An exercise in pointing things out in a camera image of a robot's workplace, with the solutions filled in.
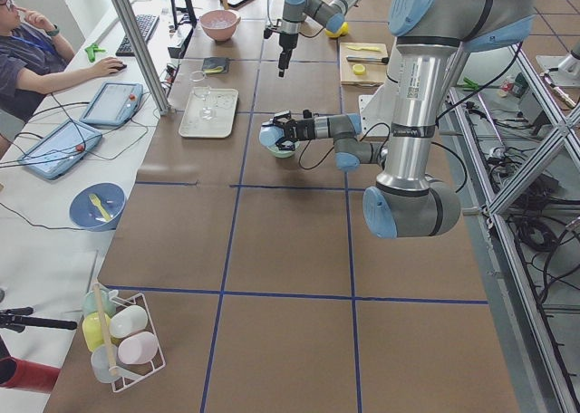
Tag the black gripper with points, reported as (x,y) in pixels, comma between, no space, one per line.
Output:
(303,128)
(286,40)

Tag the light blue cup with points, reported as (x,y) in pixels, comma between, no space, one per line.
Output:
(270,134)

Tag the mint green bowl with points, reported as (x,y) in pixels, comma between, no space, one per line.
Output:
(286,151)

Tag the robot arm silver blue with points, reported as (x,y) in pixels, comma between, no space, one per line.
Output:
(330,16)
(433,38)

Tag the pink bowl of ice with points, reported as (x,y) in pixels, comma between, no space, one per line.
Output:
(220,25)

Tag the blue bowl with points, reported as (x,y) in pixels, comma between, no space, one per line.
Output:
(87,217)

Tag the yellow lemon back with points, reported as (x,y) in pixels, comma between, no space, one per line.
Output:
(342,31)

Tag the halved lemon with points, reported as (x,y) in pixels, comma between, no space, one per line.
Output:
(359,69)

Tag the grey folded cloth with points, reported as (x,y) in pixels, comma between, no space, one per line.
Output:
(215,65)

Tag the cream bear tray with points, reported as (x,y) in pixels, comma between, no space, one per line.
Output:
(223,102)

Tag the clear stemmed glass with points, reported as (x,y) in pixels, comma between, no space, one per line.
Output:
(201,90)

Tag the yellow plastic knife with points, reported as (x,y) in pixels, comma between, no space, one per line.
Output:
(366,48)

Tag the wooden cutting board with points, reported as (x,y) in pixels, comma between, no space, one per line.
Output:
(375,73)

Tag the teach pendant far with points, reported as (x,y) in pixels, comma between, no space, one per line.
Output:
(113,104)

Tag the teach pendant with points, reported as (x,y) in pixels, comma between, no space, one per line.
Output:
(60,150)
(113,104)

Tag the yellow plastic fork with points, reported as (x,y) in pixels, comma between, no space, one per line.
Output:
(96,202)

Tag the teach pendant near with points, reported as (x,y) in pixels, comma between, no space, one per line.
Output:
(60,150)

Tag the person at desk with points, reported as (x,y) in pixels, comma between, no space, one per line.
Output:
(34,59)

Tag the white cup in rack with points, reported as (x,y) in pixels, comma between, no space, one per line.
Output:
(128,321)

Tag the pink cup in rack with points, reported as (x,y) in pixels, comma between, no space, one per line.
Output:
(139,348)

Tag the green cup in rack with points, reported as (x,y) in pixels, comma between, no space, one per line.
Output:
(109,306)

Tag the white cup drying rack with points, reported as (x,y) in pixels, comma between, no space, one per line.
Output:
(106,366)

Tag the yellow cup in rack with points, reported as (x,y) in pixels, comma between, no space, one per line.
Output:
(92,331)

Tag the red cylinder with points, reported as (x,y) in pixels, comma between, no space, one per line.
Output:
(26,375)

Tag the aluminium frame post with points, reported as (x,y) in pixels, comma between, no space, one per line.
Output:
(127,18)

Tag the black camera tripod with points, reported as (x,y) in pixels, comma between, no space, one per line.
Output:
(18,319)

